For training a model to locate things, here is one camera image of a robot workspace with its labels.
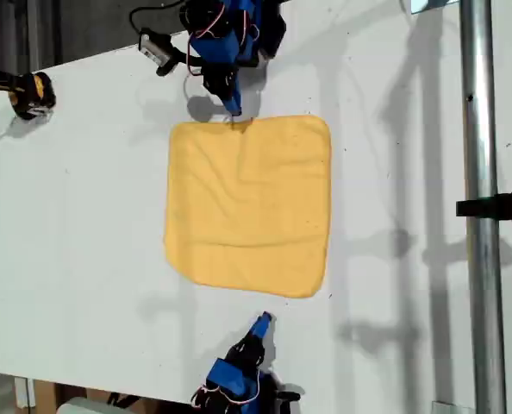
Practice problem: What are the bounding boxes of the gripper camera cable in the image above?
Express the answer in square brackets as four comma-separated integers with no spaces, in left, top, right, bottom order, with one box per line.
[128,0,188,34]

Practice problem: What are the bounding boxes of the brown cardboard box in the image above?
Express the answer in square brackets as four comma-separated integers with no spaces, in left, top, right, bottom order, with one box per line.
[27,379,188,414]

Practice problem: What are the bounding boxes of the white table bracket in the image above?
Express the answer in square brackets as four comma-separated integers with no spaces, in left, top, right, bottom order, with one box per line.
[14,377,36,409]

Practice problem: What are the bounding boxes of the yellow towel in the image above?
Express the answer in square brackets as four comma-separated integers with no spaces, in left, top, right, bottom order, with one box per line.
[164,114,334,299]

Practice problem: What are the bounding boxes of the black clamp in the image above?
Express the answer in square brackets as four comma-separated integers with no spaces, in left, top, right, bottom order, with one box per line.
[455,183,512,229]

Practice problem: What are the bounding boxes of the steel post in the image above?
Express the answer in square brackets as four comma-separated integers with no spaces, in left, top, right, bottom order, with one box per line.
[459,0,508,414]

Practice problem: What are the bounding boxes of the white container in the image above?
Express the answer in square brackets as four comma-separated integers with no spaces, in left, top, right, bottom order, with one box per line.
[56,396,110,414]

